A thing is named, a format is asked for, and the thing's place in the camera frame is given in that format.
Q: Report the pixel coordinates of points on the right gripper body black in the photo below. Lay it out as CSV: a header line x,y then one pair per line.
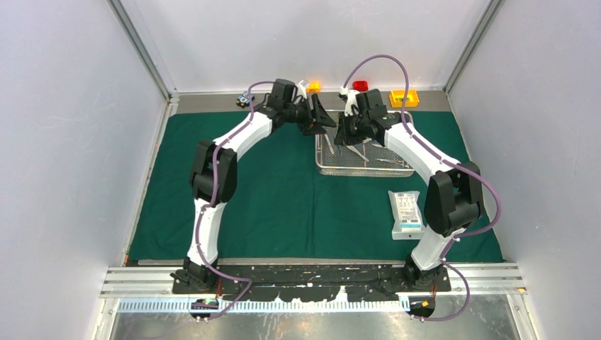
x,y
353,130

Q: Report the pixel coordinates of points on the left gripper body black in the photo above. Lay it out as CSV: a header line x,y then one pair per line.
x,y
302,113

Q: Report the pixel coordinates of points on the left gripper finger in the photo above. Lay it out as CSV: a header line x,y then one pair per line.
x,y
321,116
318,128

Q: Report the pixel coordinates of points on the steel spatula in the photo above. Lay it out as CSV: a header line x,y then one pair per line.
x,y
329,144

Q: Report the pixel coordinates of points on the metal mesh tray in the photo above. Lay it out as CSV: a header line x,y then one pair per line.
x,y
346,163

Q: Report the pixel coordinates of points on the green surgical cloth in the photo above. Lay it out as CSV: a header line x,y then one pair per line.
x,y
282,207

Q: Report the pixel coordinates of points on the white paper packet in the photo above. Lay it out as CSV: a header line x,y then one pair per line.
x,y
408,222

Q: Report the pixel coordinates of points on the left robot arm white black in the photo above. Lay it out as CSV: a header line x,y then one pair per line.
x,y
213,177

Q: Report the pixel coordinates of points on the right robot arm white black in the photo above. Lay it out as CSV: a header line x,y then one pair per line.
x,y
453,201

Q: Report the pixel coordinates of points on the surgical forceps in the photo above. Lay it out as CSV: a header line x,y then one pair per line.
x,y
392,161

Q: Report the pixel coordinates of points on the orange toy brick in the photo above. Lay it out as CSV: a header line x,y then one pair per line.
x,y
313,87

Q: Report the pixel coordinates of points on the red toy brick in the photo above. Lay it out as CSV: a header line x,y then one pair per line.
x,y
360,85

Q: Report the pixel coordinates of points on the yellow toy block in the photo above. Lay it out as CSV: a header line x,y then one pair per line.
x,y
399,98

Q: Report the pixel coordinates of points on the small blue black toy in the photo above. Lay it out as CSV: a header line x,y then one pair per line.
x,y
244,100

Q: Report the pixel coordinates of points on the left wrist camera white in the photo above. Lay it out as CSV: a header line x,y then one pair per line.
x,y
302,87

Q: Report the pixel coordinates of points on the aluminium frame rail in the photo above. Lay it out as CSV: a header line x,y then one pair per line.
x,y
138,282

